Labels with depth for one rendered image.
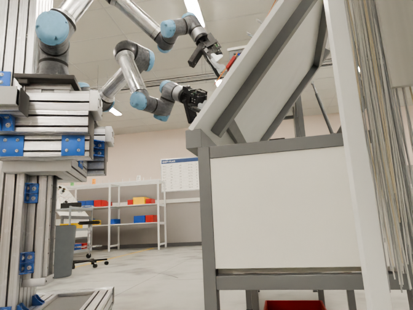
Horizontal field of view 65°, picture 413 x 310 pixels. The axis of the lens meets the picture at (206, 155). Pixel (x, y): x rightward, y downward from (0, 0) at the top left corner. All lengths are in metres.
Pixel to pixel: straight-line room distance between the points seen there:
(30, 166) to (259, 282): 1.03
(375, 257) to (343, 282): 0.42
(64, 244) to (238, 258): 3.62
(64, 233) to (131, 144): 5.71
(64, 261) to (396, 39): 4.24
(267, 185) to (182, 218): 8.06
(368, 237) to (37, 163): 1.29
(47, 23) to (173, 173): 7.95
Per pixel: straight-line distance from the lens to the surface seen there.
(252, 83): 1.25
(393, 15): 0.75
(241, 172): 1.02
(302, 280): 1.01
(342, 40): 0.68
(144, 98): 1.49
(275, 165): 1.01
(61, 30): 1.43
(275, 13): 1.21
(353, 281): 1.02
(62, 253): 4.48
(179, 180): 9.09
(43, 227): 1.62
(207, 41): 1.58
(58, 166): 1.51
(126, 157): 9.78
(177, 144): 9.34
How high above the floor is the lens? 0.55
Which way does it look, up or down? 12 degrees up
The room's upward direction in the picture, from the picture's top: 3 degrees counter-clockwise
